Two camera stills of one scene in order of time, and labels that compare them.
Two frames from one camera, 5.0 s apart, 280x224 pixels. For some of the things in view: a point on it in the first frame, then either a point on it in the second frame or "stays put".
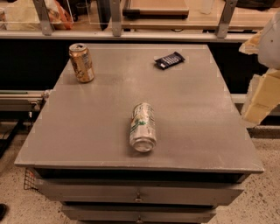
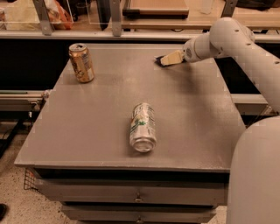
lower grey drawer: [136, 214] stays put
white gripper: [270, 44] to [189, 52]
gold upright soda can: [82, 63] stays put
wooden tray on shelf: [157, 10] stays put
